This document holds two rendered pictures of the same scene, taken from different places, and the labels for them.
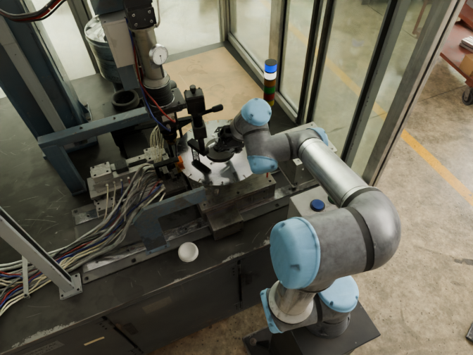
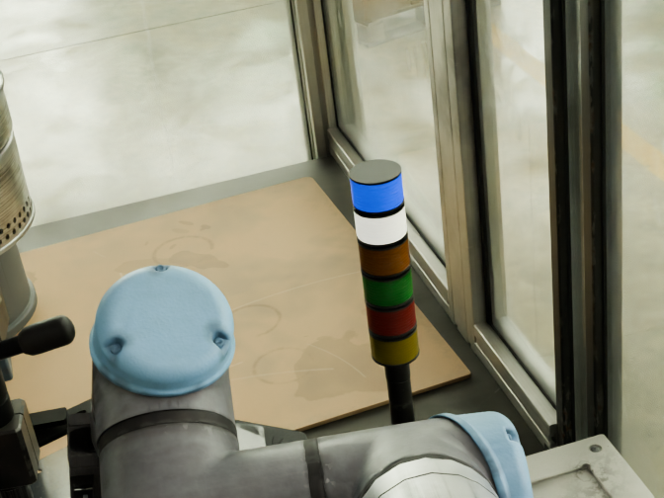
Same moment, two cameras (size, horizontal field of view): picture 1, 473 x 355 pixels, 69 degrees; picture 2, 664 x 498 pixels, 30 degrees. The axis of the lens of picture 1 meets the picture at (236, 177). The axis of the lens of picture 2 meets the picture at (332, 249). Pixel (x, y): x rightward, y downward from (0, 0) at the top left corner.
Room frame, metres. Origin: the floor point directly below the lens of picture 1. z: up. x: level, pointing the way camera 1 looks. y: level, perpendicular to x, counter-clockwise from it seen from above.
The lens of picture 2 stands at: (0.17, -0.24, 1.63)
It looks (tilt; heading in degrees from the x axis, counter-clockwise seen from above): 30 degrees down; 9
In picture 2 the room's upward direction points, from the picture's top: 8 degrees counter-clockwise
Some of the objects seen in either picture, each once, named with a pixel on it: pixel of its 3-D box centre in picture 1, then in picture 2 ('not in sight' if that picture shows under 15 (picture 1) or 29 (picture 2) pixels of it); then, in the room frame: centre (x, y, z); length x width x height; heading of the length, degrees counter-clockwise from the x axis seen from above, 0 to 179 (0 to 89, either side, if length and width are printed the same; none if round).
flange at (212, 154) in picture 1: (219, 147); not in sight; (0.88, 0.06, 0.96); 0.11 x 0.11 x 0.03
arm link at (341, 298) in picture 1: (331, 295); not in sight; (0.34, -0.25, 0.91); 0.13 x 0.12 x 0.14; 101
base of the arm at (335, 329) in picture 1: (326, 308); not in sight; (0.34, -0.26, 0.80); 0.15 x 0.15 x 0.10
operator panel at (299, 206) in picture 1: (329, 207); not in sight; (0.69, -0.33, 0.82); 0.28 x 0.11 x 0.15; 111
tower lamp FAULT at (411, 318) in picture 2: (269, 94); (390, 310); (1.11, -0.14, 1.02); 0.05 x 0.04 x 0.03; 21
